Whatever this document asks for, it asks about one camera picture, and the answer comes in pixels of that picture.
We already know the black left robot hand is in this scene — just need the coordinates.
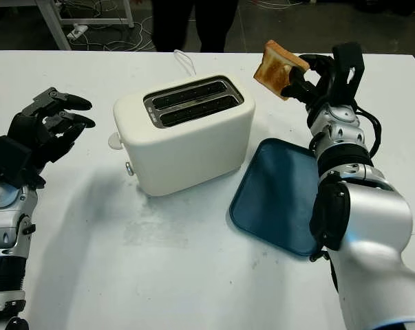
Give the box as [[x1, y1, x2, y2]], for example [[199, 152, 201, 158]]
[[7, 87, 96, 188]]

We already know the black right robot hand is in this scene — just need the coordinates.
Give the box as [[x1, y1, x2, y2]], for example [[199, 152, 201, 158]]
[[281, 54, 353, 106]]

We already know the browned toast slice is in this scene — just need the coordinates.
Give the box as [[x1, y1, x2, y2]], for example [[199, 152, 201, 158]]
[[253, 40, 310, 102]]

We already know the white toaster lever knob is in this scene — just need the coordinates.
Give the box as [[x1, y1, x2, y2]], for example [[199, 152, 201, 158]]
[[107, 132, 124, 151]]

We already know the white two-slot toaster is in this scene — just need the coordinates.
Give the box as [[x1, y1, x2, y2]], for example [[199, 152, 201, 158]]
[[112, 73, 256, 197]]

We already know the person in dark trousers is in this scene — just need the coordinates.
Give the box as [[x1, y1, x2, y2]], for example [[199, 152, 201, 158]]
[[151, 0, 238, 54]]

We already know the white power strip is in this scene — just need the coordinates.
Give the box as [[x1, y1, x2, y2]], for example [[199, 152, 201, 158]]
[[66, 24, 89, 40]]

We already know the dark blue plastic tray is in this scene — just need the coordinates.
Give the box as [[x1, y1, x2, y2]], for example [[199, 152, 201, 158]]
[[229, 137, 321, 257]]

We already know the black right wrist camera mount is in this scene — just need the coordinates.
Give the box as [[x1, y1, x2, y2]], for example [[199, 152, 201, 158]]
[[332, 41, 365, 104]]

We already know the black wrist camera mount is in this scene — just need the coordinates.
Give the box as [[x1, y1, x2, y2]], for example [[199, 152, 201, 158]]
[[0, 135, 34, 188], [332, 41, 365, 104]]

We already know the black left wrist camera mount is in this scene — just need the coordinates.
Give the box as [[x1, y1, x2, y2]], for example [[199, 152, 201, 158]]
[[0, 135, 34, 188]]

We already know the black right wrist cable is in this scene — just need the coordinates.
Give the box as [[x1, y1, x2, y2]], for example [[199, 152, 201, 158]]
[[354, 106, 384, 160]]

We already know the white metal table frame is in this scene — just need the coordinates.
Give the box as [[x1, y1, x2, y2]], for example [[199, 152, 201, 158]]
[[34, 0, 134, 51]]

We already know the white toaster power cord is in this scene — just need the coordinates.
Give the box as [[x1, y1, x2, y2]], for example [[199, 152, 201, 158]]
[[173, 49, 197, 76]]

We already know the white floor cable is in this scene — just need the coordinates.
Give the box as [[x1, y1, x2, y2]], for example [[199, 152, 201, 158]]
[[86, 13, 156, 52]]

